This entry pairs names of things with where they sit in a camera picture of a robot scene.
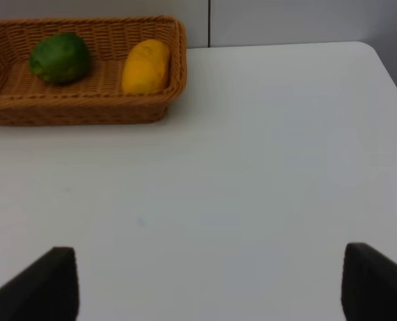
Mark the orange wicker basket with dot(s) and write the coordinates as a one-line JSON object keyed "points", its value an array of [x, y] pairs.
{"points": [[98, 98]]}

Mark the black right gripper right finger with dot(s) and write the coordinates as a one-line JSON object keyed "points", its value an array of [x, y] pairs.
{"points": [[369, 284]]}

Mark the yellow mango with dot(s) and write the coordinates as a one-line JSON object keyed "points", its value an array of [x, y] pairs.
{"points": [[146, 68]]}

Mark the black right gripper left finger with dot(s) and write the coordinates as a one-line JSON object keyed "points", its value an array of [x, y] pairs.
{"points": [[46, 290]]}

